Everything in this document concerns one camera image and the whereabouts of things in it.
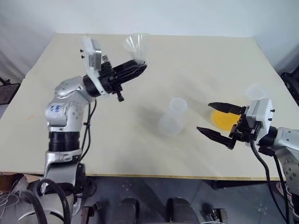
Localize clear plastic cup on table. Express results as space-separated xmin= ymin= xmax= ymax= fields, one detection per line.
xmin=158 ymin=97 xmax=187 ymax=135

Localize black metal stand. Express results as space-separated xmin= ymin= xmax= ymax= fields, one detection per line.
xmin=0 ymin=76 xmax=21 ymax=106

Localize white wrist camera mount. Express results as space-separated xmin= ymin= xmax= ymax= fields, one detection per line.
xmin=81 ymin=36 xmax=110 ymax=98
xmin=244 ymin=98 xmax=275 ymax=147

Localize clear cup with orange liquid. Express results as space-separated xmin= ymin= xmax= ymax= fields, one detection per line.
xmin=209 ymin=83 xmax=268 ymax=131

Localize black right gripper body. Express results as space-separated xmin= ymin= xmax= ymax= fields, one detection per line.
xmin=229 ymin=106 xmax=260 ymax=142

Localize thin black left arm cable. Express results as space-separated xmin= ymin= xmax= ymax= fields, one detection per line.
xmin=78 ymin=99 xmax=98 ymax=161

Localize silver robot torso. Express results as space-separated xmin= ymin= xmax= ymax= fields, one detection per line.
xmin=13 ymin=186 xmax=84 ymax=224

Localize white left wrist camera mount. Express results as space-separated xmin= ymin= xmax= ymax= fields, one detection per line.
xmin=81 ymin=36 xmax=110 ymax=98

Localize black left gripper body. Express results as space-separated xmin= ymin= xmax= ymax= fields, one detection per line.
xmin=99 ymin=55 xmax=125 ymax=103

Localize black chair base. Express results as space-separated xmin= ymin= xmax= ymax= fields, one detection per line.
xmin=279 ymin=71 xmax=299 ymax=107

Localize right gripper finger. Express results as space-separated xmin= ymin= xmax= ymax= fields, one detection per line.
xmin=197 ymin=126 xmax=237 ymax=150
xmin=207 ymin=102 xmax=246 ymax=115

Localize dark table frame bar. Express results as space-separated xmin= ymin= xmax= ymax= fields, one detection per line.
xmin=211 ymin=179 xmax=282 ymax=191

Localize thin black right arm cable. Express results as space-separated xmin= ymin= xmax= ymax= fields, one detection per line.
xmin=273 ymin=153 xmax=292 ymax=224

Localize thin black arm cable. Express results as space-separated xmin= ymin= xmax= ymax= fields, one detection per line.
xmin=78 ymin=99 xmax=98 ymax=161
xmin=273 ymin=153 xmax=292 ymax=224

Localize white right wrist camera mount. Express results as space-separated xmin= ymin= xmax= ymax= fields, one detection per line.
xmin=244 ymin=98 xmax=275 ymax=147

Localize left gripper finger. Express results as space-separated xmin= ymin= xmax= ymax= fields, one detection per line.
xmin=115 ymin=66 xmax=147 ymax=84
xmin=113 ymin=59 xmax=147 ymax=74

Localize white loose wires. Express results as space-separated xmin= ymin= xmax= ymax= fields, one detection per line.
xmin=0 ymin=179 xmax=23 ymax=212

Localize thick black hose loop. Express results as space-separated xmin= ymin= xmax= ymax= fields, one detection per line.
xmin=20 ymin=178 xmax=72 ymax=224

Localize dark rounded shape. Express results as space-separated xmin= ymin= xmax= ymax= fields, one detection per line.
xmin=116 ymin=197 xmax=142 ymax=224
xmin=166 ymin=196 xmax=196 ymax=224

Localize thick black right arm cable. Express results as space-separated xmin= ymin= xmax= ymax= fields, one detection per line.
xmin=249 ymin=134 xmax=292 ymax=224

